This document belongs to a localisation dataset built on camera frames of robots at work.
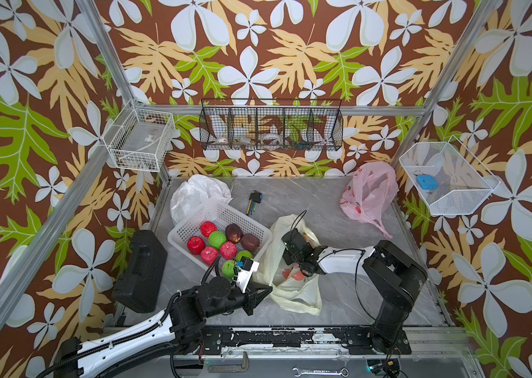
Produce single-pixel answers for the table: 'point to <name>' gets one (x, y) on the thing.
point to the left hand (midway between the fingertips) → (273, 288)
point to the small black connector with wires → (255, 197)
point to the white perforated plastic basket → (219, 228)
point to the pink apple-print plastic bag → (371, 188)
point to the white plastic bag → (193, 194)
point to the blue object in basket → (426, 182)
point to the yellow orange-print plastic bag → (287, 284)
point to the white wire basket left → (139, 138)
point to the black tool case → (137, 284)
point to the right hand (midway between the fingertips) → (285, 245)
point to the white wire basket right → (451, 180)
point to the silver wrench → (343, 372)
